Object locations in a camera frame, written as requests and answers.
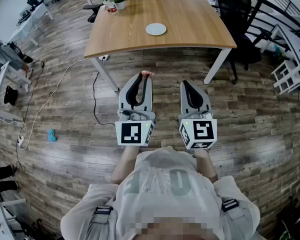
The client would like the black cable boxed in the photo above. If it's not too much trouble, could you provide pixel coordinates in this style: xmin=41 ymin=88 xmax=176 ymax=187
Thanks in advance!
xmin=92 ymin=71 xmax=116 ymax=126

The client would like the person's left forearm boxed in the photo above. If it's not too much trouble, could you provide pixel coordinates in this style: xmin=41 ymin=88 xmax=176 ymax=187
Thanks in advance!
xmin=110 ymin=145 xmax=141 ymax=185

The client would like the grey harness strap with buckle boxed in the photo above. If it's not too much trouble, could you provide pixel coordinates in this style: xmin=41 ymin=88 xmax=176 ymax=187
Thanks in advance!
xmin=86 ymin=204 xmax=115 ymax=240
xmin=221 ymin=198 xmax=254 ymax=235

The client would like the wooden table with white legs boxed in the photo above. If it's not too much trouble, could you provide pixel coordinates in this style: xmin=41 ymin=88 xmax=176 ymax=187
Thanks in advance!
xmin=83 ymin=0 xmax=238 ymax=93

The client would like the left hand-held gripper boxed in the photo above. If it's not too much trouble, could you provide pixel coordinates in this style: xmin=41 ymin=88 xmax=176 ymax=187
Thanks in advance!
xmin=114 ymin=72 xmax=157 ymax=147

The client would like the long white cable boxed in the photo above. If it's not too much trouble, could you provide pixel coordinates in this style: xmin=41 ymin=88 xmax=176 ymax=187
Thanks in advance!
xmin=16 ymin=57 xmax=91 ymax=150

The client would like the black bag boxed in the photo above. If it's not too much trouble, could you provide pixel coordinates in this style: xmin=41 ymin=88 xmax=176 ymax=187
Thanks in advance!
xmin=3 ymin=85 xmax=19 ymax=107

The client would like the white rack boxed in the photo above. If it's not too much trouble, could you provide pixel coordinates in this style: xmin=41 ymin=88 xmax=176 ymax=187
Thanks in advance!
xmin=271 ymin=23 xmax=300 ymax=95

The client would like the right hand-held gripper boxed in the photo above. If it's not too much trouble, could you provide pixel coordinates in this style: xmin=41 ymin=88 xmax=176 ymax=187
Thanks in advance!
xmin=177 ymin=80 xmax=218 ymax=150

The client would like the white round plate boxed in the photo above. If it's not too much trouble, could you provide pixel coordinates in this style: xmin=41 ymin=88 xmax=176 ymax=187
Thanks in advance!
xmin=145 ymin=23 xmax=167 ymax=37

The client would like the blue toy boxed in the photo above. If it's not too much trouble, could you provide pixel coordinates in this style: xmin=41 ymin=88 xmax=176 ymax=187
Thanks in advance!
xmin=47 ymin=128 xmax=58 ymax=143

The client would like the red white can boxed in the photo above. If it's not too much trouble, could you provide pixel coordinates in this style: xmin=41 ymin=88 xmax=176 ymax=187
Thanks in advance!
xmin=107 ymin=0 xmax=118 ymax=14

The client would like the black office chair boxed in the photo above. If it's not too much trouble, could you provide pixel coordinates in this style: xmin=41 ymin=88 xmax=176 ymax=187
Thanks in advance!
xmin=209 ymin=0 xmax=264 ymax=85
xmin=82 ymin=0 xmax=138 ymax=24

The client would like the person's white printed shirt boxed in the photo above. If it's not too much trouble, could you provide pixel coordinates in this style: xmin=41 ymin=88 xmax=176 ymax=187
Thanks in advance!
xmin=59 ymin=145 xmax=261 ymax=240

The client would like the person's right forearm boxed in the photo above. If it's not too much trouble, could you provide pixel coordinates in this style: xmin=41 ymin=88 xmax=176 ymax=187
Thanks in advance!
xmin=194 ymin=147 xmax=219 ymax=184

